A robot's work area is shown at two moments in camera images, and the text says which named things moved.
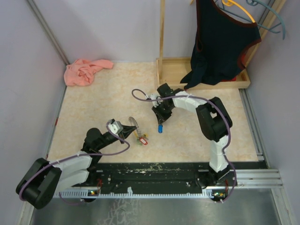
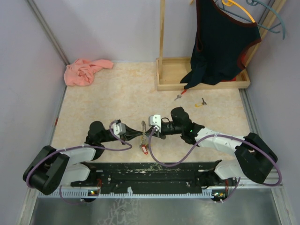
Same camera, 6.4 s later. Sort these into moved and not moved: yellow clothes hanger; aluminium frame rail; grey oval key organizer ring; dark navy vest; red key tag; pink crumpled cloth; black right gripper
Moved: red key tag; grey oval key organizer ring; black right gripper
Not moved: pink crumpled cloth; aluminium frame rail; dark navy vest; yellow clothes hanger
